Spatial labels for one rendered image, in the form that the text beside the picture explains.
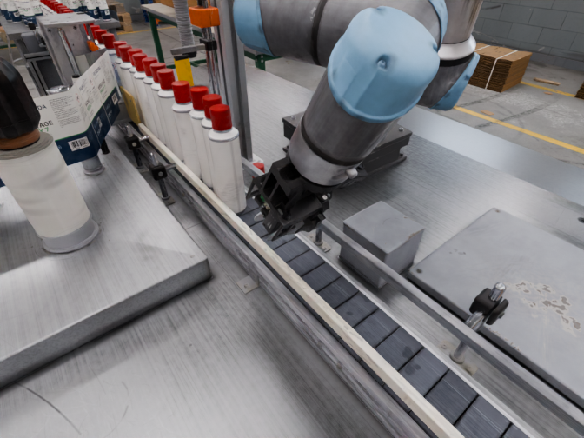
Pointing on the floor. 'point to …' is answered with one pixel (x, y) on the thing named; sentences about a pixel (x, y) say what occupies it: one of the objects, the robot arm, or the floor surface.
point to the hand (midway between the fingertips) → (283, 223)
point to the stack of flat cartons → (499, 67)
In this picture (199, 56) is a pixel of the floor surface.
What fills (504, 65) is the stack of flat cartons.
